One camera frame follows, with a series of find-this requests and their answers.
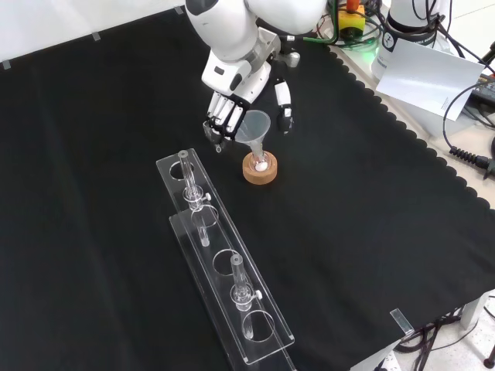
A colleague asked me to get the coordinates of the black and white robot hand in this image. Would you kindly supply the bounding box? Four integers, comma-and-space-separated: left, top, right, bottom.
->
200, 52, 295, 152

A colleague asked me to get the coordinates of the clear plastic funnel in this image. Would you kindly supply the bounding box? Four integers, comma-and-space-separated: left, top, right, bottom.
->
234, 109, 272, 156

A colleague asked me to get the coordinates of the round-bottom glass flask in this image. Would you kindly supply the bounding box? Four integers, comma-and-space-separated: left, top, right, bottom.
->
249, 148, 271, 174

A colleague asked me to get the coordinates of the clear acrylic funnel stand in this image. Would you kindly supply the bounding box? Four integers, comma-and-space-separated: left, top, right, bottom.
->
155, 148, 297, 371

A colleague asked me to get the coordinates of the yellow stop button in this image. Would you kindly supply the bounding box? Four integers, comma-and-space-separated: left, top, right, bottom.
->
335, 0, 367, 39

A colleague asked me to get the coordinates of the black cloth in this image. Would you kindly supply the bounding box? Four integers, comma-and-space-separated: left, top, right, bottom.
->
0, 2, 495, 371

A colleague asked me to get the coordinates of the white paper sheet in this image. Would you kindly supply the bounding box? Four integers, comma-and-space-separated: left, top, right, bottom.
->
374, 38, 486, 123

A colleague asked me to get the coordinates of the white equipment box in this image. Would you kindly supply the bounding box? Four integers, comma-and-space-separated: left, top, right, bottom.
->
419, 110, 495, 140

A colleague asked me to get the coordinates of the black electronic device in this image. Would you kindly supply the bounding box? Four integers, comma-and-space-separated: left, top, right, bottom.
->
469, 71, 495, 105

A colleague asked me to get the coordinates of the long clear tape strip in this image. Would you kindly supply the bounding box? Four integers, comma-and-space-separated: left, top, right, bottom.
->
389, 308, 415, 335

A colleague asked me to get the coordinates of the white power strip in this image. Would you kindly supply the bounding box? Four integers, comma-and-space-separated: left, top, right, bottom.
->
369, 349, 401, 371

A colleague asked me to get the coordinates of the white table leg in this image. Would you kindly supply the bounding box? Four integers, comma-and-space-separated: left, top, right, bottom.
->
459, 289, 495, 330

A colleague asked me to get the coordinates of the cork ring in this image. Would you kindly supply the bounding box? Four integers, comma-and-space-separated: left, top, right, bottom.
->
242, 151, 279, 186

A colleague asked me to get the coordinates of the black looped cable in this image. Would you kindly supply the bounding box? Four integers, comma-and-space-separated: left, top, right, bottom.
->
323, 5, 387, 50

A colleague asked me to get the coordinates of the black coiled cable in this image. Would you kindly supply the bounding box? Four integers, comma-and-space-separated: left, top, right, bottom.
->
442, 83, 495, 179

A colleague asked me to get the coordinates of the black cable bundle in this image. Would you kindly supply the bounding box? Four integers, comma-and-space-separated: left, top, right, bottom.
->
394, 308, 465, 355

